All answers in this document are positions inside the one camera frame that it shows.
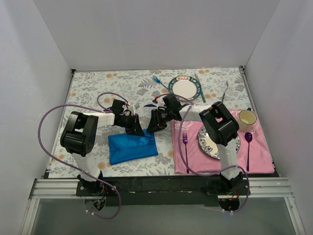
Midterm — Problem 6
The blue fork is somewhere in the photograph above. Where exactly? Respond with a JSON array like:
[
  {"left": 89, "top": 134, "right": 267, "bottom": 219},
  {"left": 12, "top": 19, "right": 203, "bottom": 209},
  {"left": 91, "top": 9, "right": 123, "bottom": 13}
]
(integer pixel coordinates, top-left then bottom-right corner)
[{"left": 152, "top": 75, "right": 169, "bottom": 90}]

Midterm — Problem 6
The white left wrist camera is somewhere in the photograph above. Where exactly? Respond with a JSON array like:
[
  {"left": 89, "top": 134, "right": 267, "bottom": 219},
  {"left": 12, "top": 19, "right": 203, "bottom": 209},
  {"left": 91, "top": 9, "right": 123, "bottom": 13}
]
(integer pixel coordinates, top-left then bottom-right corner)
[{"left": 128, "top": 103, "right": 140, "bottom": 116}]

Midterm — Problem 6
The aluminium frame rail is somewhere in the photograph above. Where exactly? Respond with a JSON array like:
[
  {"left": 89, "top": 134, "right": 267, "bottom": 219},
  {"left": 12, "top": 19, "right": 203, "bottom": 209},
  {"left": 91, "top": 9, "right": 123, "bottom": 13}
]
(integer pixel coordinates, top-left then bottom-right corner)
[{"left": 22, "top": 176, "right": 305, "bottom": 235}]

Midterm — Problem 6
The purple knife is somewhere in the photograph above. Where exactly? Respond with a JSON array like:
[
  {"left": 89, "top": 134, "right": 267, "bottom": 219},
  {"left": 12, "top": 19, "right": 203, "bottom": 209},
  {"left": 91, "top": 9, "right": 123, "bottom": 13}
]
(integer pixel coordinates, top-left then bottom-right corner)
[{"left": 144, "top": 104, "right": 158, "bottom": 107}]

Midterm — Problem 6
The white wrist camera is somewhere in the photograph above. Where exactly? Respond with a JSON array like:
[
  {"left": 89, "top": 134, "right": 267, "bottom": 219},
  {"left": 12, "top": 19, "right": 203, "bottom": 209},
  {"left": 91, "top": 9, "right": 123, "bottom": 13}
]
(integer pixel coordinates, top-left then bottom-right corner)
[
  {"left": 153, "top": 96, "right": 166, "bottom": 108},
  {"left": 128, "top": 103, "right": 140, "bottom": 116}
]

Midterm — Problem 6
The blue satin napkin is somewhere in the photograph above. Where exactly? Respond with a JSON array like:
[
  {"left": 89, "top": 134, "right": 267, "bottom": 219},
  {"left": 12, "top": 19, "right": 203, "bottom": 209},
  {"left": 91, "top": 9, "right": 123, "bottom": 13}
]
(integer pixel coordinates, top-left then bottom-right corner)
[{"left": 108, "top": 129, "right": 158, "bottom": 165}]

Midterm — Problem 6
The blue floral dinner plate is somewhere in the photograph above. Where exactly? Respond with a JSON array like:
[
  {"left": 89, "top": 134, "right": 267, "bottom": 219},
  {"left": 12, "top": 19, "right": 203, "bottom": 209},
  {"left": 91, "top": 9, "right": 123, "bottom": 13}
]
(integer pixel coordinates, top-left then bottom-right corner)
[{"left": 197, "top": 124, "right": 242, "bottom": 160}]

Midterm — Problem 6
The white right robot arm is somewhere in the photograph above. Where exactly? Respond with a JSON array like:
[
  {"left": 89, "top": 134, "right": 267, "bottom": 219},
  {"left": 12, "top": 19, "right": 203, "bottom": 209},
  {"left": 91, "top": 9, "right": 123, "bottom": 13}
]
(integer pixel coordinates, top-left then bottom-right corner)
[{"left": 147, "top": 93, "right": 243, "bottom": 195}]

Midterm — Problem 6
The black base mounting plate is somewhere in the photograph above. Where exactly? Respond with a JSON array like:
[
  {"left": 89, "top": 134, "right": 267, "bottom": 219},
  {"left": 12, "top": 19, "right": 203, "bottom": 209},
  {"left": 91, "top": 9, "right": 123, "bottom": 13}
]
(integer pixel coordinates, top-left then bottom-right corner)
[{"left": 76, "top": 175, "right": 249, "bottom": 207}]

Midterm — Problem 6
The purple metallic spoon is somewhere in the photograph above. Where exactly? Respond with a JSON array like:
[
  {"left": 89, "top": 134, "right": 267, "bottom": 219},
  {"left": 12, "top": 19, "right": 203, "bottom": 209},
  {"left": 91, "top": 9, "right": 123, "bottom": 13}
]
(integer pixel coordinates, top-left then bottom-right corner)
[{"left": 245, "top": 132, "right": 253, "bottom": 171}]

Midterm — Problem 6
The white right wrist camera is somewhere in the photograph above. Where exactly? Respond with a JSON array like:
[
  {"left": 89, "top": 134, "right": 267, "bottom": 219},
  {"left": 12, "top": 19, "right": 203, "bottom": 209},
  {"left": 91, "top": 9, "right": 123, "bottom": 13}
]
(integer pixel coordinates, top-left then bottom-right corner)
[{"left": 153, "top": 96, "right": 166, "bottom": 108}]

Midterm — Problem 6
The teal handled knife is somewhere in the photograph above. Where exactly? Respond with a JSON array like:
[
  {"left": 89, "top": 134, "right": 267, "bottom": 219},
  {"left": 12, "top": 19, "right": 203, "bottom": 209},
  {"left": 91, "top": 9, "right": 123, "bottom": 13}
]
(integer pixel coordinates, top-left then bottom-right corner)
[{"left": 194, "top": 73, "right": 206, "bottom": 103}]

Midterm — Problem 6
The cream ceramic mug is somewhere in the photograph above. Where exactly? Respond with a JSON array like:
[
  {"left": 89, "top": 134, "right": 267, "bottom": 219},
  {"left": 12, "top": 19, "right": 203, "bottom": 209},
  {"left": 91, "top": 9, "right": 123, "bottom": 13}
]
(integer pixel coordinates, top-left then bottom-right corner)
[{"left": 237, "top": 108, "right": 257, "bottom": 132}]

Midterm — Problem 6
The white plate teal rim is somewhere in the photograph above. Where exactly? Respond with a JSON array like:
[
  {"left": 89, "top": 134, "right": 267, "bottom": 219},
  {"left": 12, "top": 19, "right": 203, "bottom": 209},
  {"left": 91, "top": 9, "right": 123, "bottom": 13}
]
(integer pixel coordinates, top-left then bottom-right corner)
[{"left": 168, "top": 75, "right": 201, "bottom": 100}]

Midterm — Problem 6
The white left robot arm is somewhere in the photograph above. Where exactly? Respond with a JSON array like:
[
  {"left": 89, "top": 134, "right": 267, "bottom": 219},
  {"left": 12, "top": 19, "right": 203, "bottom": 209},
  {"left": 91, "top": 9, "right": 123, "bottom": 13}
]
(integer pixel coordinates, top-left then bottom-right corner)
[{"left": 60, "top": 99, "right": 144, "bottom": 196}]

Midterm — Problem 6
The floral tablecloth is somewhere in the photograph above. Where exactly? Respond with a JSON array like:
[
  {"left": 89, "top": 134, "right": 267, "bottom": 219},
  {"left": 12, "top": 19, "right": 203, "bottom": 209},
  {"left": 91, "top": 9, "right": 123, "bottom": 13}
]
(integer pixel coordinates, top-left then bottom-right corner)
[{"left": 63, "top": 68, "right": 252, "bottom": 177}]

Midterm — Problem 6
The purple metallic fork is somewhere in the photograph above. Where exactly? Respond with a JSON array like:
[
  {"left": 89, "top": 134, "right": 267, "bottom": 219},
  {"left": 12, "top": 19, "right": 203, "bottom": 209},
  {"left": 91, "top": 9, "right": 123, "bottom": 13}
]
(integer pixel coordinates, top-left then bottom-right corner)
[{"left": 182, "top": 132, "right": 189, "bottom": 174}]

